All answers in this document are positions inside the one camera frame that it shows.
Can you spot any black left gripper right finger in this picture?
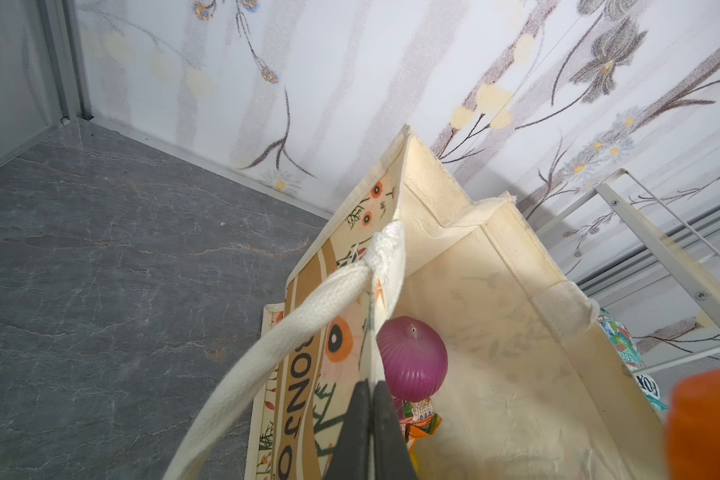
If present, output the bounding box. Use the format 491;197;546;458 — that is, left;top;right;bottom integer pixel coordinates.
371;381;418;480

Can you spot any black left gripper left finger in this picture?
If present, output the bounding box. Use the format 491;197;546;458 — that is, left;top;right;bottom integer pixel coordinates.
324;381;372;480

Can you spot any orange pink snack bag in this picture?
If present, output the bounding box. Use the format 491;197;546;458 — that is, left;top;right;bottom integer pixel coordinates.
394;398;442;455

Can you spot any purple onion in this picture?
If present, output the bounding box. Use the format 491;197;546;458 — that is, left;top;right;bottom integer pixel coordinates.
376;316;449;402

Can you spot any cream canvas grocery bag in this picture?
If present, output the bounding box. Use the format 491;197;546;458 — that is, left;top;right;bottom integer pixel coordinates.
166;127;667;479

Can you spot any round orange tomato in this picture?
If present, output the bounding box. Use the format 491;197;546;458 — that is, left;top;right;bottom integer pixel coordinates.
665;370;720;479

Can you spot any Fox's candy bag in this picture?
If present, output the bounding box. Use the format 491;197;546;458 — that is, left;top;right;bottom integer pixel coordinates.
597;308;668;412

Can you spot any white wooden two-tier shelf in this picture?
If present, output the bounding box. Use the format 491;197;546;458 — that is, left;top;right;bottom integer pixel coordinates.
536;169;720;375

